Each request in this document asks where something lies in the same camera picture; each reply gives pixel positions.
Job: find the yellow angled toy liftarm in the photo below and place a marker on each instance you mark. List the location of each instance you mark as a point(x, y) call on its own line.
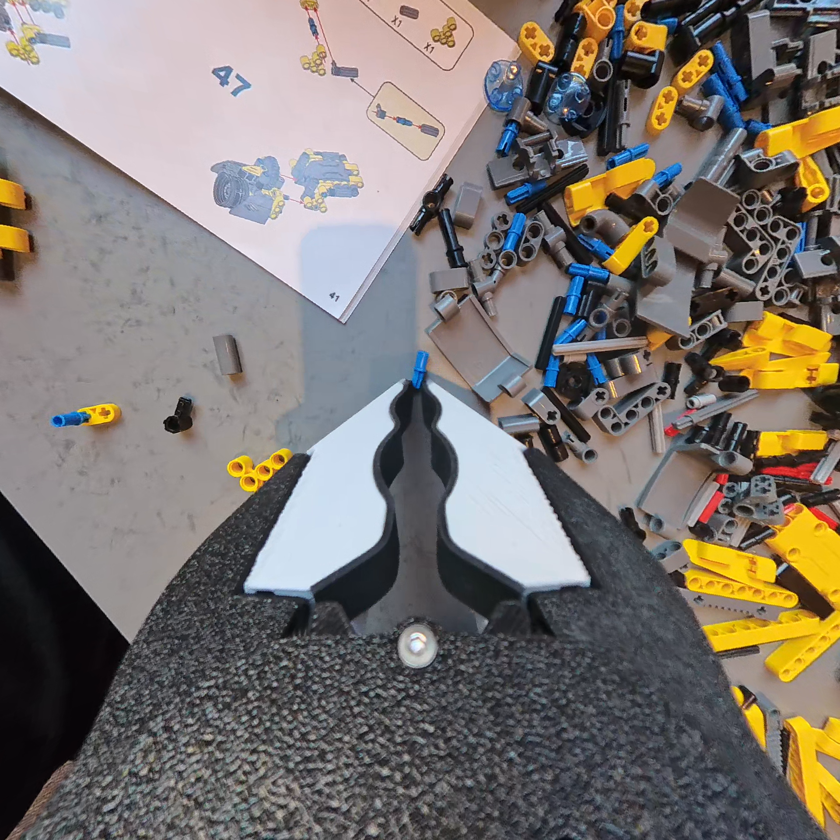
point(259, 467)

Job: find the open instruction booklet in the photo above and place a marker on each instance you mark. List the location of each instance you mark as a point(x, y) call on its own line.
point(164, 131)

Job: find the small grey toy connector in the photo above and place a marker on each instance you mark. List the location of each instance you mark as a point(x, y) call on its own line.
point(228, 354)

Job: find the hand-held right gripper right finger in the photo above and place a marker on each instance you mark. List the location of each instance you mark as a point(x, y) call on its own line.
point(512, 518)

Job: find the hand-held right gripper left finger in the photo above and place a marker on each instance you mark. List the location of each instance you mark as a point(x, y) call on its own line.
point(328, 518)

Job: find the pile of toy parts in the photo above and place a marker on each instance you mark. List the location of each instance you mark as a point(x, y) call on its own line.
point(761, 229)

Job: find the small black toy connector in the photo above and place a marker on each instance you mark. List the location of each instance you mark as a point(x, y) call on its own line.
point(178, 415)

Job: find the black toy axle connector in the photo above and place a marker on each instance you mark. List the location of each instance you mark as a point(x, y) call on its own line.
point(431, 203)

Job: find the blue toy pin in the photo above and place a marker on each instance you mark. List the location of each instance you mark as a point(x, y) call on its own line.
point(65, 418)
point(418, 369)

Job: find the small yellow toy liftarm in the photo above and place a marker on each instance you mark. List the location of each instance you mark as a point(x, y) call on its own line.
point(105, 412)

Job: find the yellow grey toy brick assembly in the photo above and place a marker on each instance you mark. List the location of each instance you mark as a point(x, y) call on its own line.
point(13, 193)

